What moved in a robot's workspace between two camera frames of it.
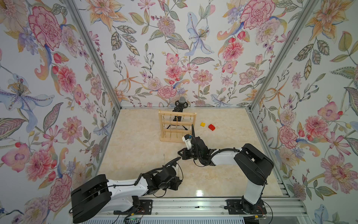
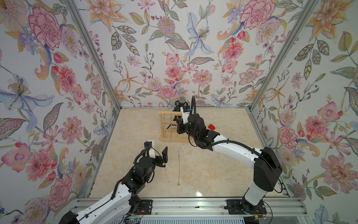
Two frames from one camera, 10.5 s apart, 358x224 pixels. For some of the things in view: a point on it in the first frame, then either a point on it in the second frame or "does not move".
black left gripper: (177, 180) → (161, 161)
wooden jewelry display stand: (175, 125) does not move
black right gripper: (185, 155) → (181, 126)
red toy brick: (211, 127) does not move
